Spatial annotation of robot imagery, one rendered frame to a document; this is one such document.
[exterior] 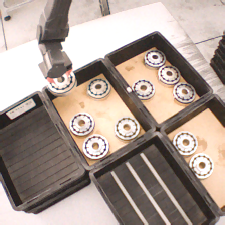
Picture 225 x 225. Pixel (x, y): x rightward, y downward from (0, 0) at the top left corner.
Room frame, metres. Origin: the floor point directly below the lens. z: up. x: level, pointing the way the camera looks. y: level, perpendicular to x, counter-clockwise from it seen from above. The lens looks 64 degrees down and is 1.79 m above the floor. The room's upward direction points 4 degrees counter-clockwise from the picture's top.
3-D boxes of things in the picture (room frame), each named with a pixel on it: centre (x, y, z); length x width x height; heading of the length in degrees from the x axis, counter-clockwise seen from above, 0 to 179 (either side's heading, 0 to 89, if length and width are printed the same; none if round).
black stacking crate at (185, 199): (0.09, -0.13, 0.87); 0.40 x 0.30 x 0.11; 28
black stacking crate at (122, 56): (0.58, -0.21, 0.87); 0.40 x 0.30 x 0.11; 28
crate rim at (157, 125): (0.58, -0.21, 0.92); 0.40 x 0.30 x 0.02; 28
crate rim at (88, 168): (0.44, 0.06, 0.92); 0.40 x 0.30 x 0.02; 28
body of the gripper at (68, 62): (0.50, 0.17, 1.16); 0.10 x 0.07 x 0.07; 117
